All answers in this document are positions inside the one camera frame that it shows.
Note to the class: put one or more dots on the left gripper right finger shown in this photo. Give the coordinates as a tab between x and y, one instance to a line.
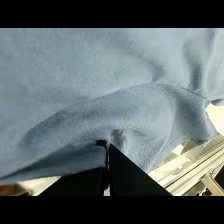
128	178

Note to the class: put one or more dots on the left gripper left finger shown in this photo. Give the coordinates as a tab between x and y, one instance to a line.
81	183

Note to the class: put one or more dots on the blue shirt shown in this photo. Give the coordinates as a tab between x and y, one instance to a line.
100	93

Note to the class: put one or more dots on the silver frame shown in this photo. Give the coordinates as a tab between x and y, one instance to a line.
193	170

